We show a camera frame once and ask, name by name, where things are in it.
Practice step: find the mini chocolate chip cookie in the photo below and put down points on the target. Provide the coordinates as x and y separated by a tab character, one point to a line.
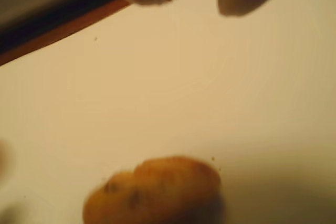
157	195

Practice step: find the black monitor panel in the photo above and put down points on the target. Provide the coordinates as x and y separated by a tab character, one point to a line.
39	6

